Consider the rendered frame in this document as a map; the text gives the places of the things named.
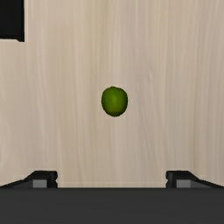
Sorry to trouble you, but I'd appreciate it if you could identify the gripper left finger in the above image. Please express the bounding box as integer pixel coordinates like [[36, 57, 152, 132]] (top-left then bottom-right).
[[0, 170, 59, 189]]

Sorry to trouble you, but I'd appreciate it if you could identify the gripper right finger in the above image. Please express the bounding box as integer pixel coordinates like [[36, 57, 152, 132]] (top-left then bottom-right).
[[165, 170, 224, 189]]

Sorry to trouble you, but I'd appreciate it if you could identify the green lime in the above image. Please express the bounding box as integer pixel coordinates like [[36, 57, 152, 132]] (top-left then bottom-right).
[[101, 86, 129, 118]]

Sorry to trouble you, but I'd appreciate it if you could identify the cabinet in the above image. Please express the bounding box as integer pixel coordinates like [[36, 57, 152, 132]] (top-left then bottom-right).
[[0, 0, 25, 43]]

